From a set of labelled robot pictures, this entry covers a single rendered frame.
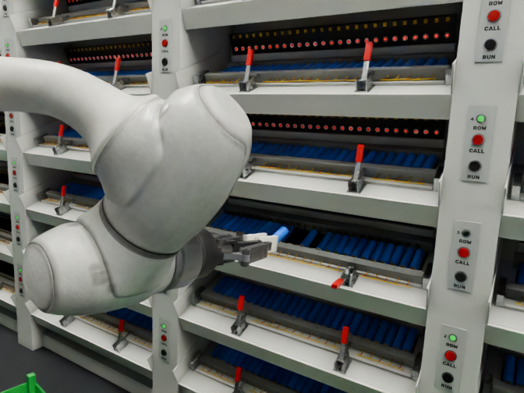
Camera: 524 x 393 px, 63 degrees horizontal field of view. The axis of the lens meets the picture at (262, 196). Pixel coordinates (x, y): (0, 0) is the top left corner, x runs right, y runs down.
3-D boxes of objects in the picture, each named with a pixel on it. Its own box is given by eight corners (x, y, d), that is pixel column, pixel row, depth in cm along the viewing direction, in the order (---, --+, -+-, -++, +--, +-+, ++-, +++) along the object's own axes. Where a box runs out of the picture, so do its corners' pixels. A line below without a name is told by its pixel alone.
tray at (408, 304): (426, 327, 79) (428, 288, 75) (182, 260, 111) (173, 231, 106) (447, 263, 94) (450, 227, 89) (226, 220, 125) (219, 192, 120)
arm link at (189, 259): (131, 218, 57) (164, 217, 62) (124, 284, 58) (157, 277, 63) (181, 230, 53) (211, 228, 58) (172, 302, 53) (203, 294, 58)
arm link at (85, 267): (149, 316, 55) (207, 252, 50) (30, 352, 42) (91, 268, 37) (112, 252, 59) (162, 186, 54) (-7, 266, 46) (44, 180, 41)
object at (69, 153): (157, 184, 112) (141, 136, 106) (27, 164, 144) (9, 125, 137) (203, 152, 127) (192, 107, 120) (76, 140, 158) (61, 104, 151)
